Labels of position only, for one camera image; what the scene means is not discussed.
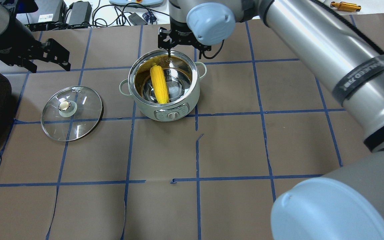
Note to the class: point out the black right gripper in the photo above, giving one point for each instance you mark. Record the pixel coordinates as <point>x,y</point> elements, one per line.
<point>178,28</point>

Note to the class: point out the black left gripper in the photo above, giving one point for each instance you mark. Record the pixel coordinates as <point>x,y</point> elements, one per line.
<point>8,43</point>

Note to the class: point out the yellow plastic corn cob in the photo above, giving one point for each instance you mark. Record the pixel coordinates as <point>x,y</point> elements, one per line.
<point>158,81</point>

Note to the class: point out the glass pot lid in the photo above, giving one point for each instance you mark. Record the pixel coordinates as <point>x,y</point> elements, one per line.
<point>71,113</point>

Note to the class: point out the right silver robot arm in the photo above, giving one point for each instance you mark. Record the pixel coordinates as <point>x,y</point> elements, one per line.
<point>348,203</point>

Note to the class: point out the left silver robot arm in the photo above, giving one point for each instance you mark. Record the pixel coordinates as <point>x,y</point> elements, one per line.
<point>17,43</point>

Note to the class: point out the black computer case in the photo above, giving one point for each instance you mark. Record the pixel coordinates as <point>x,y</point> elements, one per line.
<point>43,11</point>

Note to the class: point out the black power adapter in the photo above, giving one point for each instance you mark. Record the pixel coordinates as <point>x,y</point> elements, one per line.
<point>79,14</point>

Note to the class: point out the gold metal cylinder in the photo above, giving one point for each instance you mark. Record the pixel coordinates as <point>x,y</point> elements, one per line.
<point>345,6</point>

